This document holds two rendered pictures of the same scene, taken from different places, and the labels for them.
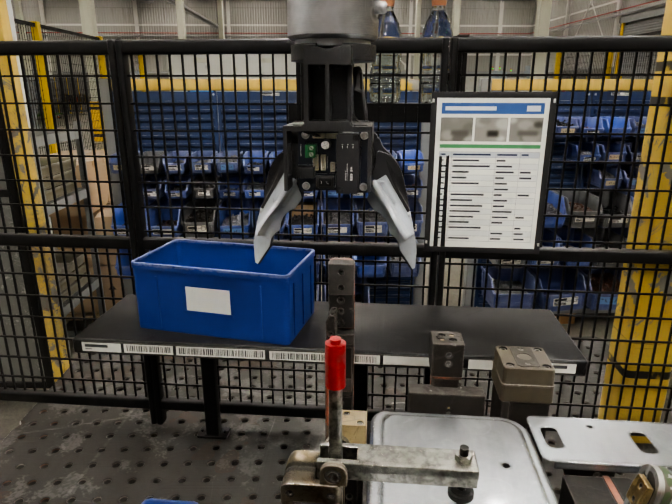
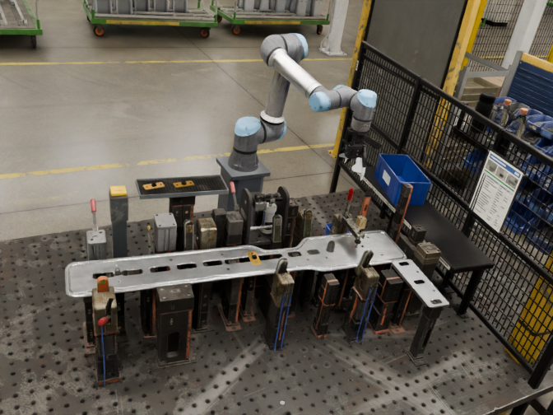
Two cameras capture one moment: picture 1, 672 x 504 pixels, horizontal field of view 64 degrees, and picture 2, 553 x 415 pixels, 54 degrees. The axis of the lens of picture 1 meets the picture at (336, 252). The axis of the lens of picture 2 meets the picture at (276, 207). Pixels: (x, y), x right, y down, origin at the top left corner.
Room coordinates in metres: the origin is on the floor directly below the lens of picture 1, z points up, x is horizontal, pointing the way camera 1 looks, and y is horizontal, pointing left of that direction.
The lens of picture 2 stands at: (-0.78, -1.63, 2.30)
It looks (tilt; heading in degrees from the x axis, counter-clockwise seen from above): 31 degrees down; 60
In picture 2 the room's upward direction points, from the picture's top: 9 degrees clockwise
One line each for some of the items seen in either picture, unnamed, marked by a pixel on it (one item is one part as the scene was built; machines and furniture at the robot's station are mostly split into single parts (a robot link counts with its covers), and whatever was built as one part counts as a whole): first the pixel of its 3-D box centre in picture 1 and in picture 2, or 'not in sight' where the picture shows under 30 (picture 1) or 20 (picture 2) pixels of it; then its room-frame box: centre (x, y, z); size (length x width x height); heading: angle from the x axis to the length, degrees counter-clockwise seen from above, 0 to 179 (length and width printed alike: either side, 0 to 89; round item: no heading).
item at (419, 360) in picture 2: not in sight; (424, 329); (0.61, -0.53, 0.84); 0.11 x 0.06 x 0.29; 85
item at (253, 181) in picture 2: not in sight; (239, 199); (0.21, 0.50, 0.90); 0.21 x 0.21 x 0.40; 1
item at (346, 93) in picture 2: not in sight; (344, 97); (0.44, 0.09, 1.59); 0.11 x 0.11 x 0.08; 15
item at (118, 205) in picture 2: not in sight; (119, 238); (-0.43, 0.28, 0.92); 0.08 x 0.08 x 0.44; 85
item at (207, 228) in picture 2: not in sight; (204, 261); (-0.12, 0.08, 0.89); 0.13 x 0.11 x 0.38; 85
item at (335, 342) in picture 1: (335, 404); (348, 203); (0.51, 0.00, 1.13); 0.04 x 0.02 x 0.16; 175
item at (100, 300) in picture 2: not in sight; (106, 336); (-0.57, -0.22, 0.88); 0.15 x 0.11 x 0.36; 85
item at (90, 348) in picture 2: not in sight; (90, 309); (-0.60, -0.04, 0.84); 0.18 x 0.06 x 0.29; 85
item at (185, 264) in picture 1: (227, 287); (401, 179); (0.96, 0.21, 1.09); 0.30 x 0.17 x 0.13; 75
